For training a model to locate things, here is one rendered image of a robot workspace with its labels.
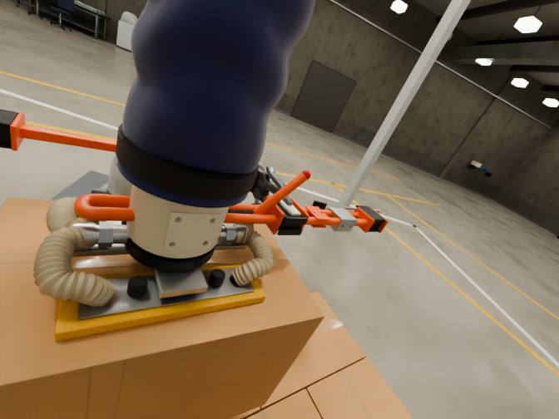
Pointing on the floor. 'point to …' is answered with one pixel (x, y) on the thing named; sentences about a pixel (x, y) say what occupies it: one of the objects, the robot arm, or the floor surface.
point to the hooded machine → (126, 31)
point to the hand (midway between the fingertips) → (285, 214)
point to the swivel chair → (62, 10)
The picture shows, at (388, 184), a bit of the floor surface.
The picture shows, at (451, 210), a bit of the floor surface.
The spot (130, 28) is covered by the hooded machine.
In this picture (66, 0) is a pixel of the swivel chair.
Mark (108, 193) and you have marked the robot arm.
